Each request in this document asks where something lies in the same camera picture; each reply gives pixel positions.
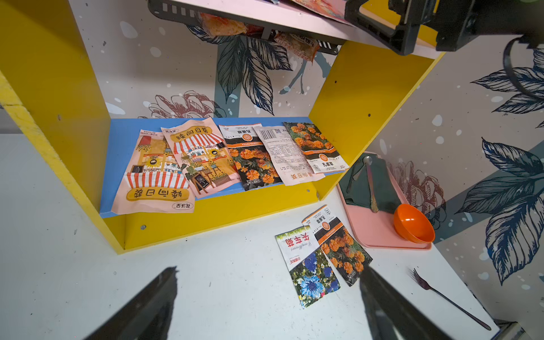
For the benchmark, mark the dark green cloth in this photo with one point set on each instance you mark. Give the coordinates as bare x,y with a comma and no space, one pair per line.
355,186

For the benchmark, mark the black wall holder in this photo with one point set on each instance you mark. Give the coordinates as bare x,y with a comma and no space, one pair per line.
267,19

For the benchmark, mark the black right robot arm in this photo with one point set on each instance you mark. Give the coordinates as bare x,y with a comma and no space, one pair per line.
521,19

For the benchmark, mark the striped shop seed bag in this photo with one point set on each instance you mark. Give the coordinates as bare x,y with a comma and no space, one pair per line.
331,9

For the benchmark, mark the pink shop seed bag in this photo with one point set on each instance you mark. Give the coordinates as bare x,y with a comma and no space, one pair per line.
200,150
153,181

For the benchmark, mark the lower orange marigold bag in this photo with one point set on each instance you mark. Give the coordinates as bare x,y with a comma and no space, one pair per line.
319,152

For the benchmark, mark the pink tray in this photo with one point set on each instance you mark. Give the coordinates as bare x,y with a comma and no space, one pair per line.
376,229

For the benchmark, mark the dark marigold seed bag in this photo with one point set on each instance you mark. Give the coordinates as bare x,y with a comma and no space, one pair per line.
252,161

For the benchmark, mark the orange bowl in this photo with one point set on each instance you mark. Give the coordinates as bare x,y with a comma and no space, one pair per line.
412,225

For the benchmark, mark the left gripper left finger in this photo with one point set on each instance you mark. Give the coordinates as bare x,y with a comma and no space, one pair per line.
148,315

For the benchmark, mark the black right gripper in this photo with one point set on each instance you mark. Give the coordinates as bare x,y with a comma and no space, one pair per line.
452,20

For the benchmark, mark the pink handled spoon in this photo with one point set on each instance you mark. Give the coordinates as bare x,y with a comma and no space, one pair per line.
368,162

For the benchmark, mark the yellow shelf unit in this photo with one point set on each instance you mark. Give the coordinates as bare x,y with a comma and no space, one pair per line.
49,89

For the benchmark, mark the blue flower seed bag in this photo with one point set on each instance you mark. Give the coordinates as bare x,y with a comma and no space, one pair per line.
308,266

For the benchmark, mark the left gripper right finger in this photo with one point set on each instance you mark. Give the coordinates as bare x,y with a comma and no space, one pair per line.
390,315

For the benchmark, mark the orange marigold seed bag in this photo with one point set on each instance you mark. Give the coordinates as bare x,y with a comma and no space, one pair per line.
337,243

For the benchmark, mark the white text seed bag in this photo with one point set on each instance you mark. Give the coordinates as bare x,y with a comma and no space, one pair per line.
286,156

